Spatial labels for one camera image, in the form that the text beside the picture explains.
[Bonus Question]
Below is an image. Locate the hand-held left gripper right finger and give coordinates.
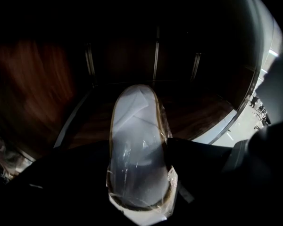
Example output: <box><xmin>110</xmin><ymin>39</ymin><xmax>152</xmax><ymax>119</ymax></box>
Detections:
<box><xmin>165</xmin><ymin>137</ymin><xmax>262</xmax><ymax>226</ymax></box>

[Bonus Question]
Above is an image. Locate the white slipper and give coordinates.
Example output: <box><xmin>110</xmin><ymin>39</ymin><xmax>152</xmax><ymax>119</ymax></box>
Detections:
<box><xmin>105</xmin><ymin>83</ymin><xmax>180</xmax><ymax>225</ymax></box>

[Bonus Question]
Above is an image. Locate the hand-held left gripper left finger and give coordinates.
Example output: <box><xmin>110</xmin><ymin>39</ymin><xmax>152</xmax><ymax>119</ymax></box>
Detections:
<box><xmin>11</xmin><ymin>139</ymin><xmax>137</xmax><ymax>226</ymax></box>

